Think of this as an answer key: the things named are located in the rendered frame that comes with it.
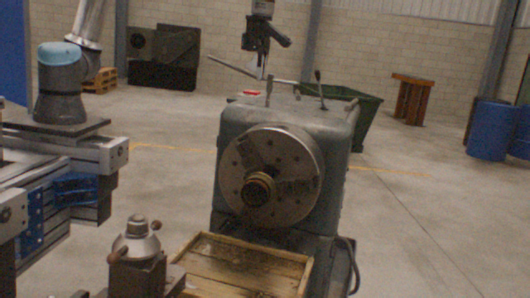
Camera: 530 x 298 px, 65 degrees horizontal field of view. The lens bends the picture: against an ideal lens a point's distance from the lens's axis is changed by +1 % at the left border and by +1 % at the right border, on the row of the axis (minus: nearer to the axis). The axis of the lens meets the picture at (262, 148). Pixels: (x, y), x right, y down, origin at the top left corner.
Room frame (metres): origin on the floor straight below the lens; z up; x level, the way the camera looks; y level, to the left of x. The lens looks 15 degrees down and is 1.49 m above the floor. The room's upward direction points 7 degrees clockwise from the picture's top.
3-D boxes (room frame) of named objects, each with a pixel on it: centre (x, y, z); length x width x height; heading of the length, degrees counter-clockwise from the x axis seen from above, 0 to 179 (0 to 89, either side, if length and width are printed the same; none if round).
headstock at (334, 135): (1.60, -0.12, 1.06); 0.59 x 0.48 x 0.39; 166
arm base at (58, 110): (1.25, 0.64, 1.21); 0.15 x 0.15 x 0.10
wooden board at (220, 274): (0.94, 0.03, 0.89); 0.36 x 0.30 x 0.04; 76
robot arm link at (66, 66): (1.26, 0.64, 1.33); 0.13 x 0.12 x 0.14; 4
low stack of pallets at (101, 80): (8.51, 3.74, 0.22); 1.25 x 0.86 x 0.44; 6
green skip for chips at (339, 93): (6.20, -0.96, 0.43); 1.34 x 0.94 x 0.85; 15
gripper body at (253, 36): (1.42, 0.06, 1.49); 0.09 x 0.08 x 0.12; 76
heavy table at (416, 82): (9.65, -3.22, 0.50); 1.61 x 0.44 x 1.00; 3
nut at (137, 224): (0.62, 0.19, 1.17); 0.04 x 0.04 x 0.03
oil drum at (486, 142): (6.67, -3.67, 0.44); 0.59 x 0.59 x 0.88
